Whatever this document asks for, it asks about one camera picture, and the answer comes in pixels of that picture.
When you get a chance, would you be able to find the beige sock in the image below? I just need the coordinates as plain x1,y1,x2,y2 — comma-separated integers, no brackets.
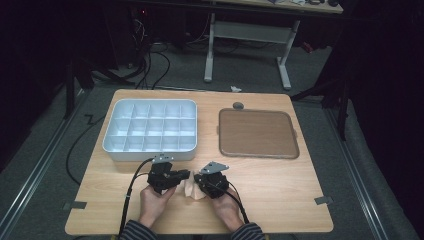
178,173,208,201

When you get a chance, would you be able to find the desk with white legs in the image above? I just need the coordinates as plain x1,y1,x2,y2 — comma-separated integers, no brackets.
203,0,344,91

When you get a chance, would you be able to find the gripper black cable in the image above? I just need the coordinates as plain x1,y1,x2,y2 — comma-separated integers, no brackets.
218,184,251,225
117,157,156,236

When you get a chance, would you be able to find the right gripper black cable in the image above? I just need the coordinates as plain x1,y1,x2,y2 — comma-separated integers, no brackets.
218,184,251,225

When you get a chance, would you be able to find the bundle of black cables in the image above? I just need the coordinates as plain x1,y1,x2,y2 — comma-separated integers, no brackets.
129,13,172,91

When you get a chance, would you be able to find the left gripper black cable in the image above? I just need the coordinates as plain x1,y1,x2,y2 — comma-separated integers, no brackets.
117,157,156,236

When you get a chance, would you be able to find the black floor cable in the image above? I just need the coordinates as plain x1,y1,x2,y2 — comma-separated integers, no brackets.
65,113,107,186

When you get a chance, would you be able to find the person's right hand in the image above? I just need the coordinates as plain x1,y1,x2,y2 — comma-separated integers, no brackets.
210,188,244,233

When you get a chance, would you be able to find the black stand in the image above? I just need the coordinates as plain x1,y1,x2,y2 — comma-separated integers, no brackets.
62,58,136,120
289,74,352,141

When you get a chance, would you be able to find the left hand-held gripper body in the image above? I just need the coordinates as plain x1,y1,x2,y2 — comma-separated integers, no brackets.
147,153,181,194

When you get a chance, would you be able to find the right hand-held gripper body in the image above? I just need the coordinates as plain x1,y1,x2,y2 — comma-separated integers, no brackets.
199,161,230,200

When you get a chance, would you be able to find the person's left hand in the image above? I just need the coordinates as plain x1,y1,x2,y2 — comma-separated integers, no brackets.
138,184,178,229

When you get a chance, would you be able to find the grey tape piece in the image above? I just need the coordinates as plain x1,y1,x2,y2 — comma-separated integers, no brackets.
63,200,88,211
313,195,334,206

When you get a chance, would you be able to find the brown tray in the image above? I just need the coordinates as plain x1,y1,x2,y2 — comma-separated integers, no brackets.
218,108,300,160

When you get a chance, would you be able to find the white compartment box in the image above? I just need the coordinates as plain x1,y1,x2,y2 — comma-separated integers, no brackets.
102,98,198,162

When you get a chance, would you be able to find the metal floor rail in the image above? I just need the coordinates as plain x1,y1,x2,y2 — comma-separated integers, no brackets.
324,109,390,240
0,88,88,234

